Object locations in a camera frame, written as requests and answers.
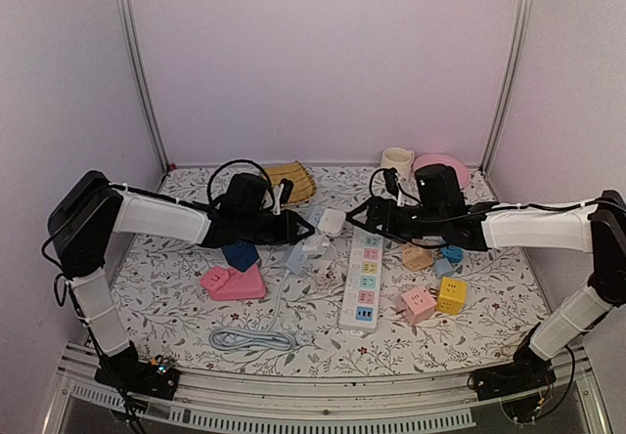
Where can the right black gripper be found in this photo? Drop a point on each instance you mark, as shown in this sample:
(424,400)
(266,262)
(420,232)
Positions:
(387,223)

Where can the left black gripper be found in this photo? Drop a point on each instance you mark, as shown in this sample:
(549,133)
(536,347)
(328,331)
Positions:
(290,233)

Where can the grey-blue small power strip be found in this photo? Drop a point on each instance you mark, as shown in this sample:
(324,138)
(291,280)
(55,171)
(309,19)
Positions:
(295,259)

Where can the dark blue cube adapter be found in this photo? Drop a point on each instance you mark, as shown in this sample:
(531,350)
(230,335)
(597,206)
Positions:
(240,255)

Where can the beige cube socket adapter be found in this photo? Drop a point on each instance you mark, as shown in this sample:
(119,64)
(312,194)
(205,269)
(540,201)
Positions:
(416,258)

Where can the light blue plug adapter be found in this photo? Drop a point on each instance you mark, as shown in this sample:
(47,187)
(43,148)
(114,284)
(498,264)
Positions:
(443,268)

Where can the pink triangular power strip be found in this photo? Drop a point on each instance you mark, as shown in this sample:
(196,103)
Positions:
(229,284)

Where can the white power strip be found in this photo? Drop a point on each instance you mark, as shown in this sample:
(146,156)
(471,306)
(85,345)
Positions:
(360,306)

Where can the bright blue plug adapter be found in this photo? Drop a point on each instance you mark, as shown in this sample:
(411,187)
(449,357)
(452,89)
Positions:
(453,254)

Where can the pink cube socket adapter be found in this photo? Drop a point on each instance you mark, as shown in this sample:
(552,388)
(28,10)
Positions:
(415,305)

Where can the yellow cube socket adapter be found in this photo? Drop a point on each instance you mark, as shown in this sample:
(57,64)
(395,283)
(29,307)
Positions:
(452,296)

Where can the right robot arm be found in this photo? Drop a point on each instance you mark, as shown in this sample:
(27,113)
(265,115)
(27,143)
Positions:
(581,244)

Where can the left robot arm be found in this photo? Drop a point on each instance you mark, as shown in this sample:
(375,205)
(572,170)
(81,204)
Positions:
(96,212)

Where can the woven bamboo tray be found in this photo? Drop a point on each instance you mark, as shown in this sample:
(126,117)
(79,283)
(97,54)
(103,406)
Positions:
(303,185)

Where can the cream ceramic mug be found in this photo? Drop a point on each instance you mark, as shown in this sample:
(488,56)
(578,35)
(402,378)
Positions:
(400,159)

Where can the floral tablecloth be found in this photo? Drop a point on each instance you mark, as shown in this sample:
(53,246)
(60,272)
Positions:
(293,330)

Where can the pink plate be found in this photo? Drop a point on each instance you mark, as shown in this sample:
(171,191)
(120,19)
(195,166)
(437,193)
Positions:
(462,172)

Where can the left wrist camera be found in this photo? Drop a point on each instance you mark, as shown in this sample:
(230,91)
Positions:
(247,192)

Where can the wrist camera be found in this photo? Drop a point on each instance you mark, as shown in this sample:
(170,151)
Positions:
(439,190)
(247,192)

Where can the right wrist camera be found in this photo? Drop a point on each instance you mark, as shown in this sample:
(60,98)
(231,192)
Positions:
(439,190)

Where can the right aluminium frame post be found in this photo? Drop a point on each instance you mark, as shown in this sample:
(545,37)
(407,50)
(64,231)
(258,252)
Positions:
(522,16)

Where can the aluminium frame post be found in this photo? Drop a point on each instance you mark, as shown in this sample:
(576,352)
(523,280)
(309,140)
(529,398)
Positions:
(129,30)
(522,16)

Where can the front aluminium rail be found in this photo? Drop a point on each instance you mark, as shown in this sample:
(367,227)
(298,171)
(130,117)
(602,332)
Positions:
(224,402)

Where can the left aluminium frame post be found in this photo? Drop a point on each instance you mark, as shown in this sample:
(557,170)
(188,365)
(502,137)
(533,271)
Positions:
(129,30)

